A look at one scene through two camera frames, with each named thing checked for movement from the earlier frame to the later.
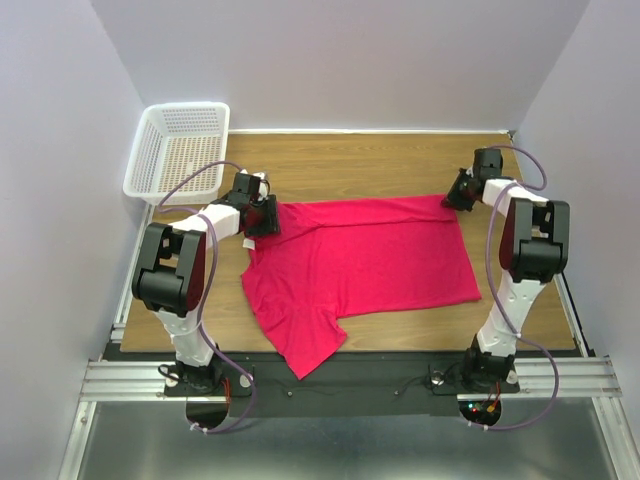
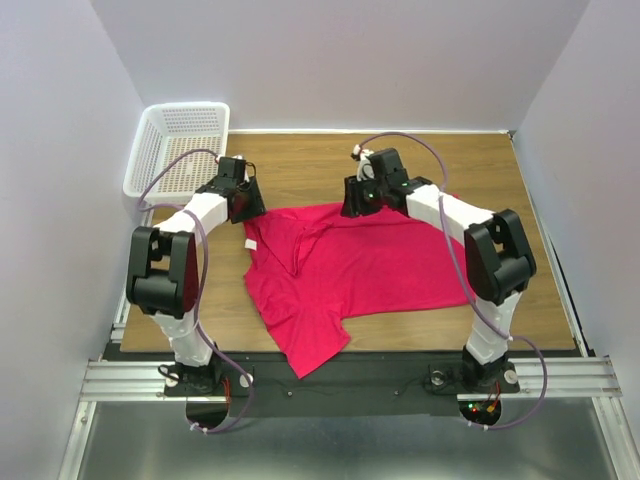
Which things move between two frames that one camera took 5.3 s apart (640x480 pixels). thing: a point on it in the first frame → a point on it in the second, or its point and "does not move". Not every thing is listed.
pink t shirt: (335, 258) does not move
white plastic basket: (174, 142) does not move
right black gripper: (452, 198) → (353, 203)
